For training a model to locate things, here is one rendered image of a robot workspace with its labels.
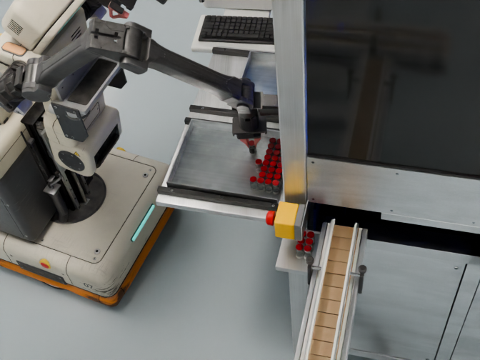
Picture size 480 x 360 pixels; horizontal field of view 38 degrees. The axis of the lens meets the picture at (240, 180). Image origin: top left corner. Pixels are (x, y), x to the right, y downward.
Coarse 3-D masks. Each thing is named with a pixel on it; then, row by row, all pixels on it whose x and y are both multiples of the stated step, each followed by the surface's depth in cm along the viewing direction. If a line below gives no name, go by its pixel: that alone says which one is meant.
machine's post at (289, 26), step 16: (272, 0) 136; (288, 0) 135; (304, 0) 135; (288, 16) 138; (304, 16) 138; (288, 32) 141; (304, 32) 141; (288, 48) 144; (304, 48) 144; (288, 64) 148; (304, 64) 147; (288, 80) 152; (304, 80) 151; (288, 96) 156; (304, 96) 155; (288, 112) 160; (304, 112) 159; (288, 128) 164; (304, 128) 163; (288, 144) 169; (304, 144) 168; (288, 160) 174; (304, 160) 172; (288, 176) 179; (304, 176) 178; (288, 192) 185; (304, 192) 183; (304, 288) 224; (304, 304) 233
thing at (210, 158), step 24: (192, 120) 222; (192, 144) 220; (216, 144) 219; (240, 144) 218; (264, 144) 217; (192, 168) 214; (216, 168) 213; (240, 168) 212; (216, 192) 205; (240, 192) 207; (264, 192) 206
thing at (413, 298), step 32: (320, 224) 198; (352, 224) 197; (384, 224) 196; (384, 256) 199; (416, 256) 195; (448, 256) 190; (384, 288) 213; (416, 288) 208; (448, 288) 204; (384, 320) 229; (416, 320) 224; (448, 320) 219; (352, 352) 254; (384, 352) 248; (416, 352) 242; (448, 352) 235
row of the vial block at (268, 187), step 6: (276, 144) 211; (276, 150) 209; (276, 156) 208; (270, 162) 207; (276, 162) 208; (270, 168) 205; (276, 168) 207; (270, 174) 204; (270, 180) 203; (270, 186) 203; (270, 192) 205
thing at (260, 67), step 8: (248, 56) 238; (256, 56) 240; (264, 56) 239; (272, 56) 238; (248, 64) 238; (256, 64) 240; (264, 64) 239; (272, 64) 239; (248, 72) 238; (256, 72) 237; (264, 72) 237; (272, 72) 237; (256, 80) 235; (264, 80) 235; (272, 80) 234; (256, 88) 233; (264, 88) 232; (272, 88) 232
